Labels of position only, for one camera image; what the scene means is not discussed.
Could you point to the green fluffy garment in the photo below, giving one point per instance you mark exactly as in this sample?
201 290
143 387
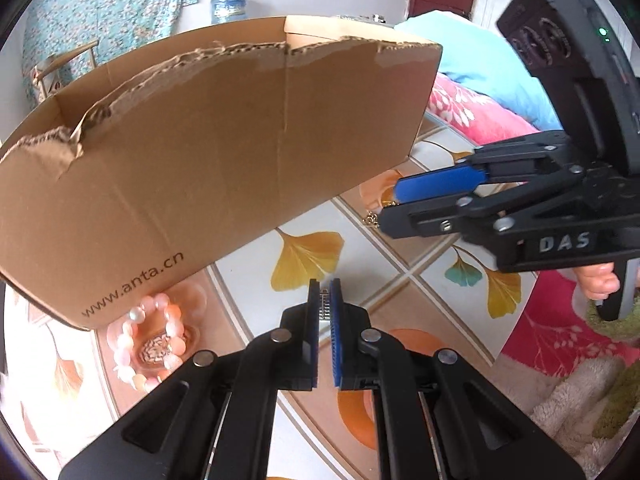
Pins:
620 400

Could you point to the brown cardboard box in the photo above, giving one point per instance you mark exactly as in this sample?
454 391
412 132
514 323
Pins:
200 160

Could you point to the blue water bottle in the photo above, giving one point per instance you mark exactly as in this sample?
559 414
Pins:
230 7

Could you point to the pink floral blanket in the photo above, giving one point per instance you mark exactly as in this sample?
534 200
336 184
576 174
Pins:
475 110

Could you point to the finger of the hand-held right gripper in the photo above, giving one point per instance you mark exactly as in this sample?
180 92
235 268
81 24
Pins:
425 220
440 182

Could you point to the ginkgo leaf patterned tablecloth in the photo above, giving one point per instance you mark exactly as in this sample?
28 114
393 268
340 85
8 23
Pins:
400 280

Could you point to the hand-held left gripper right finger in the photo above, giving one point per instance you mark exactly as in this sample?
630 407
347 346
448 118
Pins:
337 355

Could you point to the light blue pillow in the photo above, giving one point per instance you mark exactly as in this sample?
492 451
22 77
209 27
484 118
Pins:
475 55

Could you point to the person's right hand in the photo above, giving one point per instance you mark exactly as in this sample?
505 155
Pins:
597 282

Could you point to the wooden chair with dark seat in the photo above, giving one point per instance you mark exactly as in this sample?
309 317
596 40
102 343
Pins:
60 58

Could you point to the teal floral wall cloth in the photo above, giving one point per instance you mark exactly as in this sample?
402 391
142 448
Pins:
125 10

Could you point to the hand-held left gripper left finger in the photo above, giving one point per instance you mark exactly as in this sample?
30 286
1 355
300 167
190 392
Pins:
311 350

